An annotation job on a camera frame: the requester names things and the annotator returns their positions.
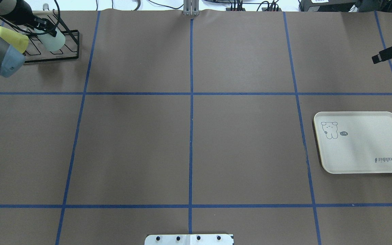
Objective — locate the cream rabbit serving tray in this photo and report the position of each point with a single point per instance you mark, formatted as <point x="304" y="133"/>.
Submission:
<point x="354" y="142"/>

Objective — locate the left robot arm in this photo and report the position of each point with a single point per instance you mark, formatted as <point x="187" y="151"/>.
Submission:
<point x="16" y="13"/>

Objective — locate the aluminium frame post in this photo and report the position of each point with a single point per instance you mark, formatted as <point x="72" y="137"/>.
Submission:
<point x="191" y="8"/>

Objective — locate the pale green cup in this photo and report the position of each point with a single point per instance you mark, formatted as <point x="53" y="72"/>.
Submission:
<point x="50" y="42"/>

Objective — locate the black wire cup rack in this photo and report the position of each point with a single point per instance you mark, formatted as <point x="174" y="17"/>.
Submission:
<point x="65" y="45"/>

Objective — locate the yellow cup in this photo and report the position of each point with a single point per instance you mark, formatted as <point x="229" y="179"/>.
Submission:
<point x="19" y="41"/>

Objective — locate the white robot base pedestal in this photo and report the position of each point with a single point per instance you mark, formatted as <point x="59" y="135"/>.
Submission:
<point x="189" y="239"/>

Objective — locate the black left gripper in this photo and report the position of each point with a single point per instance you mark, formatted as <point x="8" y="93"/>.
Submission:
<point x="23" y="14"/>

